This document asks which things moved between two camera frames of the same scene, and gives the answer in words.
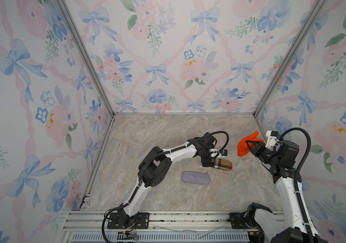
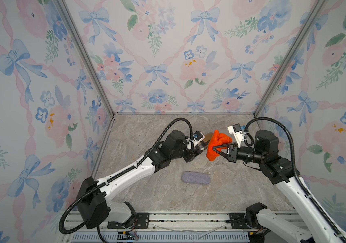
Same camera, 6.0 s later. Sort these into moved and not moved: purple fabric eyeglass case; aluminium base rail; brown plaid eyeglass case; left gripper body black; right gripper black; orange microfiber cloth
Moved: left gripper body black; orange microfiber cloth; right gripper black; brown plaid eyeglass case
Not moved: aluminium base rail; purple fabric eyeglass case
